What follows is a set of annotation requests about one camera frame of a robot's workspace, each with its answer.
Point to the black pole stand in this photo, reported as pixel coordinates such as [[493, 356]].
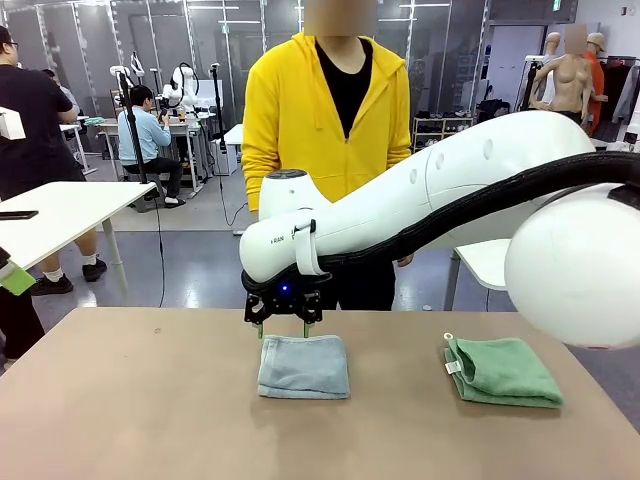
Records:
[[218, 110]]

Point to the white height-adjustable desk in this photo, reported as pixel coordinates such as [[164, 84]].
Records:
[[234, 135]]

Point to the seated man light blue sweater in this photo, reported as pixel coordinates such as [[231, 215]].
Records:
[[142, 135]]

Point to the mannequin with orange clothing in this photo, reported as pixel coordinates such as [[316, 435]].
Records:
[[597, 75]]

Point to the clothes rack with garments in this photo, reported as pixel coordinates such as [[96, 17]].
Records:
[[617, 90]]

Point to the black bag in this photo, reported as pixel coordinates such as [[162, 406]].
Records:
[[492, 109]]

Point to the black smartphone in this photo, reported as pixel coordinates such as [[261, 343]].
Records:
[[20, 215]]

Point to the white workbench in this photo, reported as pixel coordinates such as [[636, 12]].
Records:
[[185, 125]]

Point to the person right forearm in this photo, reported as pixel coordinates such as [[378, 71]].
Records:
[[252, 185]]

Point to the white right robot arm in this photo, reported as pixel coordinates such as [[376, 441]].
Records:
[[450, 170]]

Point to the person in black trousers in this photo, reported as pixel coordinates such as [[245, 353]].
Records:
[[20, 325]]

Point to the white side table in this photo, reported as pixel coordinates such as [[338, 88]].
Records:
[[485, 260]]

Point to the person in yellow hoodie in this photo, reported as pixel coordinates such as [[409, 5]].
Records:
[[290, 125]]

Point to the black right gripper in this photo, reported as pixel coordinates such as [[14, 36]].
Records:
[[285, 300]]

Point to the man in black t-shirt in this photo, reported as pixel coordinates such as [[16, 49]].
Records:
[[30, 125]]

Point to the white mannequin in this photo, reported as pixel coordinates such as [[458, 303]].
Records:
[[551, 45]]

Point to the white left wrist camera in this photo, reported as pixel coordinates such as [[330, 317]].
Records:
[[11, 124]]

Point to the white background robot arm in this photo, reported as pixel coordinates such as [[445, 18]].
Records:
[[180, 82]]

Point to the blue-grey terry towel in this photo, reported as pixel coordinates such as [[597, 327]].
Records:
[[305, 370]]

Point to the green towel with white tag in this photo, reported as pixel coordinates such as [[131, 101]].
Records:
[[505, 375]]

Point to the beige mannequin torso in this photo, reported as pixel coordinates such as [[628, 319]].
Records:
[[567, 80]]

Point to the black tripod stand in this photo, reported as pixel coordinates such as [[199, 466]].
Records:
[[131, 125]]

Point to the white rectangular table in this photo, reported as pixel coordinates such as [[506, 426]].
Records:
[[75, 205]]

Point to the white shoe rack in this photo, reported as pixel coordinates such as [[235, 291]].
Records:
[[440, 131]]

